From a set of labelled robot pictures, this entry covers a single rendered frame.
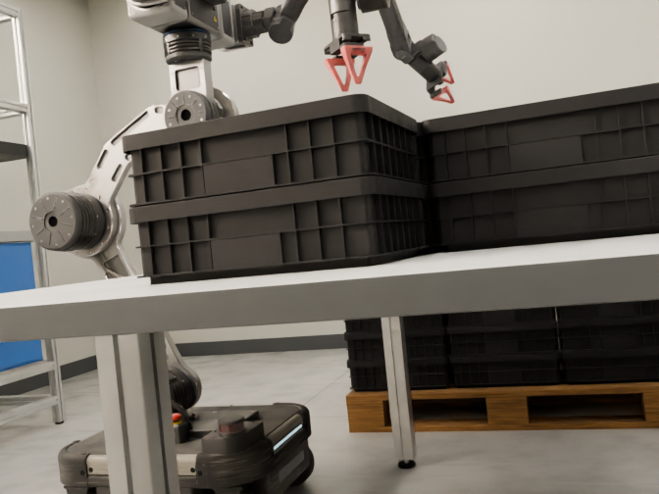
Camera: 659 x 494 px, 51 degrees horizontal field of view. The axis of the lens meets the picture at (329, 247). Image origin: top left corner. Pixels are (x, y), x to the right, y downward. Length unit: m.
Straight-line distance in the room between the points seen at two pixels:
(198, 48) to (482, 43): 2.96
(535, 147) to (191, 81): 1.16
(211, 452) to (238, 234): 0.91
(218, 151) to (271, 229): 0.14
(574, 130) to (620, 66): 3.53
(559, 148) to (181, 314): 0.69
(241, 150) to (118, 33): 4.74
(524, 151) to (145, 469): 0.75
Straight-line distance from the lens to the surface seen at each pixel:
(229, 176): 1.01
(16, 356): 3.44
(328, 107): 0.95
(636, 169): 1.18
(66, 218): 2.18
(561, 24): 4.76
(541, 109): 1.19
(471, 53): 4.75
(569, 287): 0.65
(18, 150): 3.60
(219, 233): 1.03
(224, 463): 1.81
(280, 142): 0.99
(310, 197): 0.95
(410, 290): 0.67
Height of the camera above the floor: 0.74
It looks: level
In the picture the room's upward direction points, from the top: 6 degrees counter-clockwise
